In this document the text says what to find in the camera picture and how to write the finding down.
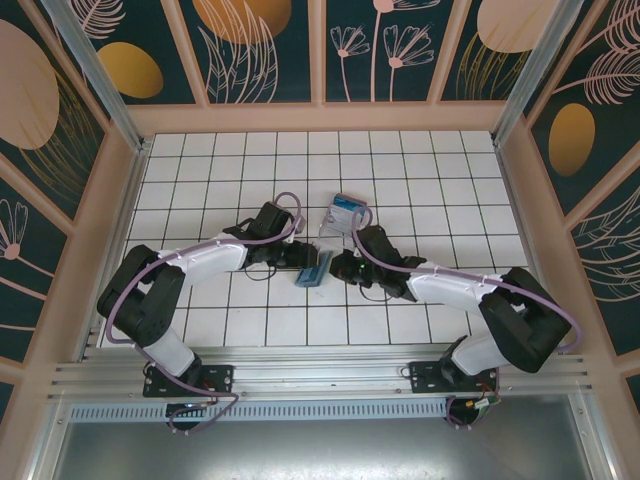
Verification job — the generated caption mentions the clear acrylic card box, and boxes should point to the clear acrylic card box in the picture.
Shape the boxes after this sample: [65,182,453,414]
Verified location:
[315,192,372,252]

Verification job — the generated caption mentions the blue VIP card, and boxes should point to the blue VIP card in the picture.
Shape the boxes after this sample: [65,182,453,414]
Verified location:
[332,193,370,221]

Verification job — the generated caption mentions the grey metal sheet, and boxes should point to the grey metal sheet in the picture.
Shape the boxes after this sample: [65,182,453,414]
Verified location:
[29,417,621,480]

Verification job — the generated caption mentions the thin black right gripper cable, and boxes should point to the thin black right gripper cable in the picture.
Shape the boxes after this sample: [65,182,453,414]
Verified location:
[359,285,397,304]

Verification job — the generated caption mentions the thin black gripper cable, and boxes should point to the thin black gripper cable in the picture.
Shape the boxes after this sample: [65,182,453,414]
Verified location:
[359,285,397,304]
[243,264,280,282]

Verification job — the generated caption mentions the thin black left gripper cable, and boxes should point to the thin black left gripper cable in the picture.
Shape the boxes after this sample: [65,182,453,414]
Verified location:
[243,264,280,282]

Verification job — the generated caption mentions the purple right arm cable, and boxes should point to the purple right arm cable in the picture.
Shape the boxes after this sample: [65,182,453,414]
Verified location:
[349,205,586,434]

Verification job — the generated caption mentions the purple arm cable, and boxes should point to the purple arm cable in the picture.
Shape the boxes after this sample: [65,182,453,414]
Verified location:
[107,191,306,436]
[349,205,586,434]

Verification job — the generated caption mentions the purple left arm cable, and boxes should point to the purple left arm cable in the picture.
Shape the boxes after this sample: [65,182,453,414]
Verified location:
[107,191,306,436]

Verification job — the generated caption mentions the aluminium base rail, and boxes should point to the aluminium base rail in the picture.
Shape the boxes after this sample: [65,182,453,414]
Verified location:
[47,347,596,406]

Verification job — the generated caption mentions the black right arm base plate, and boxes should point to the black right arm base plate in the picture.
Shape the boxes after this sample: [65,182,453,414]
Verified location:
[408,360,501,396]

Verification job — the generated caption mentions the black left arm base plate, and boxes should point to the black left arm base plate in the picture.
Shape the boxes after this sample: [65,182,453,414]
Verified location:
[143,364,235,399]

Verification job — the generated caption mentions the perforated metal cable tray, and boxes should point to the perforated metal cable tray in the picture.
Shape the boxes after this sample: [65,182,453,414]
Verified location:
[69,403,449,421]

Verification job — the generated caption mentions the aluminium frame post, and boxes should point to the aluminium frame post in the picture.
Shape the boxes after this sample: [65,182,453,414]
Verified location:
[492,0,576,147]
[39,0,151,154]

